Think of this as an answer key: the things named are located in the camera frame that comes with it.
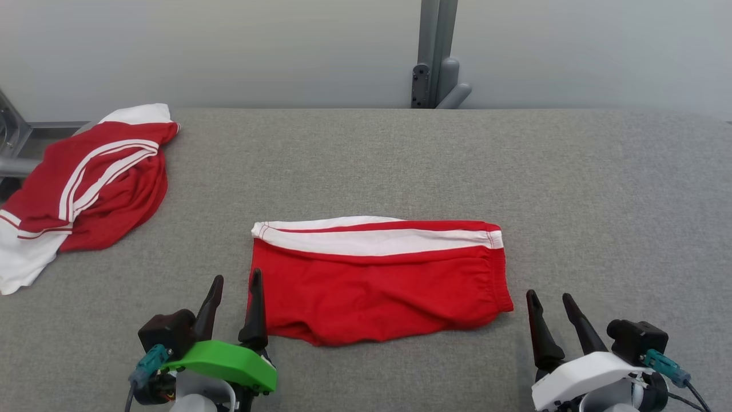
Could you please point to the grey metal frame stand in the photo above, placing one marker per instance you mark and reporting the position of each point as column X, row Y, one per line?
column 11, row 166

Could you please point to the red shorts white stripe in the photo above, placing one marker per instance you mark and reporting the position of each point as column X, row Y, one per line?
column 377, row 297

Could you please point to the red white basketball jersey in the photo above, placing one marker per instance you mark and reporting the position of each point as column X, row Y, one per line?
column 114, row 194

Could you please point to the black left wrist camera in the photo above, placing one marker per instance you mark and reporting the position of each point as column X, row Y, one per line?
column 168, row 332

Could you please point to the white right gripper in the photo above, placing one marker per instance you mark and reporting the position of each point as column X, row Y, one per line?
column 583, row 375

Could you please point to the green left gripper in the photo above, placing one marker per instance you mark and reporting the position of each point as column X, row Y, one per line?
column 229, row 360

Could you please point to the grey metal post with foot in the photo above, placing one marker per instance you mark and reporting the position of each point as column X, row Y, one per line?
column 437, row 51

